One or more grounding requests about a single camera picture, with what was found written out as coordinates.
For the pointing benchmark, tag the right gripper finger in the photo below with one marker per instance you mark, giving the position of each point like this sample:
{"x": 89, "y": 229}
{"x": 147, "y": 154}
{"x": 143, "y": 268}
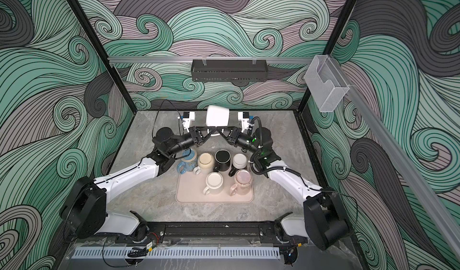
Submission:
{"x": 225, "y": 133}
{"x": 226, "y": 128}

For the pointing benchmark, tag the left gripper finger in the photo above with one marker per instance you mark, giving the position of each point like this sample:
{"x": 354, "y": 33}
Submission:
{"x": 210, "y": 133}
{"x": 206, "y": 128}

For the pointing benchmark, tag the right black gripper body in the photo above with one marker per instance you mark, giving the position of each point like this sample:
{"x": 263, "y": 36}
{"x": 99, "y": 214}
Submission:
{"x": 235, "y": 141}

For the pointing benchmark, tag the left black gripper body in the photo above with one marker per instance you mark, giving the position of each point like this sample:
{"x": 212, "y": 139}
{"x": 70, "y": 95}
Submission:
{"x": 194, "y": 138}

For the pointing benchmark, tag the cream speckled mug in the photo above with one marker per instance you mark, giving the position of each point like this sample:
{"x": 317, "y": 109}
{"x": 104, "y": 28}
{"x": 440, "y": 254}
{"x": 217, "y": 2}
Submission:
{"x": 205, "y": 164}

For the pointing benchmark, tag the blue butterfly mug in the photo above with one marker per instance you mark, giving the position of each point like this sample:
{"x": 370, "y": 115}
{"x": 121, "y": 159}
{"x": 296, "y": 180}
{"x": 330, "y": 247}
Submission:
{"x": 187, "y": 161}

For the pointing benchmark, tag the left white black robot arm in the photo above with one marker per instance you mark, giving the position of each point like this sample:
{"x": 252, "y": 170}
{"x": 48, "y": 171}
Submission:
{"x": 84, "y": 211}

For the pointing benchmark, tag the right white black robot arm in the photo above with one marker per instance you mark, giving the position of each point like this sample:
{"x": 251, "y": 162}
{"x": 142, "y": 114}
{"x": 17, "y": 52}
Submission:
{"x": 324, "y": 220}

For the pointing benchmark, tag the black mug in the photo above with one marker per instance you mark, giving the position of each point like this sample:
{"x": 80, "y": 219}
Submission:
{"x": 222, "y": 161}

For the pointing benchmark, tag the pink iridescent mug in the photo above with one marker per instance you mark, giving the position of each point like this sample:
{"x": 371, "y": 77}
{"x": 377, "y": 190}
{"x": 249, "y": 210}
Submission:
{"x": 242, "y": 183}

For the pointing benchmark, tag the cream white mug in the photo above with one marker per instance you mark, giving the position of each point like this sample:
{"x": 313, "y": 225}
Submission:
{"x": 214, "y": 184}

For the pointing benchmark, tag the pink rectangular tray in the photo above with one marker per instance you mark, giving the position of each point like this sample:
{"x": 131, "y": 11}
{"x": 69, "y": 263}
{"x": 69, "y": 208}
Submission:
{"x": 190, "y": 187}

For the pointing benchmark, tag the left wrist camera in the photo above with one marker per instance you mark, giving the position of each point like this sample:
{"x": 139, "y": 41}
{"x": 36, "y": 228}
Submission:
{"x": 186, "y": 119}

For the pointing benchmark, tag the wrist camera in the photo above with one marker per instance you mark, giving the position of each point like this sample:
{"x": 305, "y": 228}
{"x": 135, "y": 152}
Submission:
{"x": 186, "y": 119}
{"x": 245, "y": 119}

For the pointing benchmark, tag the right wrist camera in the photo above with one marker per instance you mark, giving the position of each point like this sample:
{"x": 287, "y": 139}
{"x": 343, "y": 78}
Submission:
{"x": 245, "y": 119}

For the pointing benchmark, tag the small white black-handled mug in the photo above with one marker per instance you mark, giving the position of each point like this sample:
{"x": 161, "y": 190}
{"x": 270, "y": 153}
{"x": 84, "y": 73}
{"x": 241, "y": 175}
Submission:
{"x": 239, "y": 162}

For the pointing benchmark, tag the black wall shelf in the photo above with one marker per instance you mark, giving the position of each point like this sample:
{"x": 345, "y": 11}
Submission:
{"x": 229, "y": 70}

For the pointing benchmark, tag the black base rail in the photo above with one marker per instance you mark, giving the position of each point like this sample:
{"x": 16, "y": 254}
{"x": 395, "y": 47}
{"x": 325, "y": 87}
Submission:
{"x": 263, "y": 232}

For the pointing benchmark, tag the clear acrylic wall holder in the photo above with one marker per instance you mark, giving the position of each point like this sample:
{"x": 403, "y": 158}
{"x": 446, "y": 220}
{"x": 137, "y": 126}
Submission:
{"x": 326, "y": 82}

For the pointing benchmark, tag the white slotted cable duct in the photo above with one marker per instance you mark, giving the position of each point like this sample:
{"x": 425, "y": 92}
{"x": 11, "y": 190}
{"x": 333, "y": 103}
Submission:
{"x": 181, "y": 253}

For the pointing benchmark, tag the aluminium wall rail right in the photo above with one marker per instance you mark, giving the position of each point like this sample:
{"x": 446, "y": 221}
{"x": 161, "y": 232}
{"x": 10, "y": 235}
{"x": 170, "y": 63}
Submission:
{"x": 439, "y": 214}

